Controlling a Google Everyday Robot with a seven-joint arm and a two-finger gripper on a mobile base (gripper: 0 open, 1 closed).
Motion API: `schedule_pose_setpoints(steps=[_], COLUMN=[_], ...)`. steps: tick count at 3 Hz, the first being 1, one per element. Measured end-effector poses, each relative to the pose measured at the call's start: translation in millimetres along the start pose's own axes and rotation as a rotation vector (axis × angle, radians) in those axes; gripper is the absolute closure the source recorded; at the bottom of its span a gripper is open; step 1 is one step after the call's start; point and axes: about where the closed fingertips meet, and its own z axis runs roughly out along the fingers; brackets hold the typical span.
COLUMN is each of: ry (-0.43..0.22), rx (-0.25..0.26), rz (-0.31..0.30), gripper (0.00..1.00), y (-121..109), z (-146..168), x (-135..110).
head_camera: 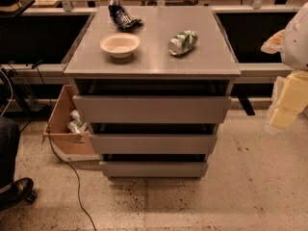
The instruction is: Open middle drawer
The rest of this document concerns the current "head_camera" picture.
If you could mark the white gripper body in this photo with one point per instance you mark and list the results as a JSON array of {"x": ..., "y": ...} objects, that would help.
[{"x": 295, "y": 42}]

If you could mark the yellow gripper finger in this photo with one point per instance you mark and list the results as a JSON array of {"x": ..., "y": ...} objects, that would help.
[{"x": 289, "y": 99}]

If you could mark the grey drawer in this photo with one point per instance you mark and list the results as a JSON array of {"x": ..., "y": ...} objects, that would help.
[
  {"x": 154, "y": 169},
  {"x": 152, "y": 109},
  {"x": 153, "y": 144}
]

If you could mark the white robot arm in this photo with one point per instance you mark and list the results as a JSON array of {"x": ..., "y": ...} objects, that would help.
[{"x": 294, "y": 47}]

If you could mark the grey drawer cabinet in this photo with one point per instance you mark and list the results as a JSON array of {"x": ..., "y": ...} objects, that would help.
[{"x": 209, "y": 69}]

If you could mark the grey top drawer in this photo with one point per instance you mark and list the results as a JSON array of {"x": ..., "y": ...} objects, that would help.
[{"x": 152, "y": 109}]

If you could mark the grey bottom drawer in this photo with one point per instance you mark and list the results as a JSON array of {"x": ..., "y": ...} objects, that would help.
[{"x": 154, "y": 169}]

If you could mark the green soda can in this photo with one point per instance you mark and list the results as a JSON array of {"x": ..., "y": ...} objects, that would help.
[{"x": 182, "y": 43}]

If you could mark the white paper bowl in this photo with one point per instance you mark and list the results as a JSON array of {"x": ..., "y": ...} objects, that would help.
[{"x": 120, "y": 45}]

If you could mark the crumpled blue chip bag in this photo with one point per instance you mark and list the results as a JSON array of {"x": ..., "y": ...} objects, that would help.
[{"x": 121, "y": 18}]

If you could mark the green can in box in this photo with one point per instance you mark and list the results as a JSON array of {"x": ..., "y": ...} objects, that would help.
[{"x": 76, "y": 125}]

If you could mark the cardboard box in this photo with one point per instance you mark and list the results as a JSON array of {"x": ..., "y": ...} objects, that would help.
[{"x": 70, "y": 146}]

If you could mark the dark trouser leg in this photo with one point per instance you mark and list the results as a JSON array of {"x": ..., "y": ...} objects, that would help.
[{"x": 9, "y": 142}]

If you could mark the black leather shoe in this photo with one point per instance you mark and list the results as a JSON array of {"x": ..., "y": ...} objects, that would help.
[{"x": 17, "y": 191}]

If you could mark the grey right side rail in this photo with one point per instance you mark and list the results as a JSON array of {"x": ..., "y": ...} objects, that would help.
[{"x": 261, "y": 73}]

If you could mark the grey rail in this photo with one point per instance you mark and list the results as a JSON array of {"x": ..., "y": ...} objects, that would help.
[
  {"x": 261, "y": 73},
  {"x": 49, "y": 74}
]

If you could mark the grey left side rail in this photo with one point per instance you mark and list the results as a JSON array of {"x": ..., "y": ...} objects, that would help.
[{"x": 49, "y": 74}]

